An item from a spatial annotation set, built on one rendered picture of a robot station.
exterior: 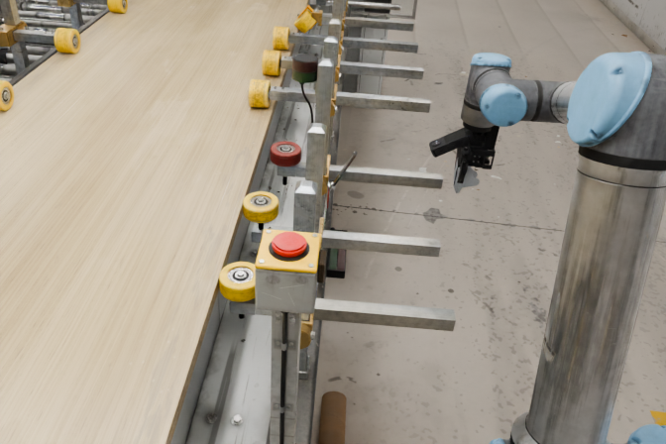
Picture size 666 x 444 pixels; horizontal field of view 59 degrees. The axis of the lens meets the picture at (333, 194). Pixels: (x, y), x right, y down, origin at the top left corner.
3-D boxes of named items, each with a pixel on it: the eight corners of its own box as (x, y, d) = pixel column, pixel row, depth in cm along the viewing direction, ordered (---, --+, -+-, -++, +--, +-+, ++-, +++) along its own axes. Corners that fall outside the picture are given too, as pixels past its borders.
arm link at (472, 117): (466, 110, 140) (460, 94, 148) (462, 129, 142) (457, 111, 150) (503, 113, 139) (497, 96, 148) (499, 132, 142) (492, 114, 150)
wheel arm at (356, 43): (416, 51, 215) (417, 41, 213) (417, 54, 212) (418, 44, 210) (280, 39, 216) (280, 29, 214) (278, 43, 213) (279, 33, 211)
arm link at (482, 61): (477, 61, 132) (469, 47, 140) (467, 112, 139) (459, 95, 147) (518, 64, 132) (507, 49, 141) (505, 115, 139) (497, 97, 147)
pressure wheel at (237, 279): (245, 296, 122) (244, 253, 115) (270, 317, 117) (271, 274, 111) (212, 315, 117) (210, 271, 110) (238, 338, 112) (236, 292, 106)
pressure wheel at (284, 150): (300, 177, 162) (302, 140, 156) (297, 193, 155) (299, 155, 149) (272, 174, 162) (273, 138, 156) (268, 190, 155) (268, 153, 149)
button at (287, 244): (307, 243, 70) (308, 231, 70) (304, 265, 67) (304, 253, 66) (274, 240, 70) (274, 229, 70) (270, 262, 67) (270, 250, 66)
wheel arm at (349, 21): (412, 29, 236) (413, 22, 234) (412, 31, 233) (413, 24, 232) (321, 22, 236) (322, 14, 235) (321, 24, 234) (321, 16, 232)
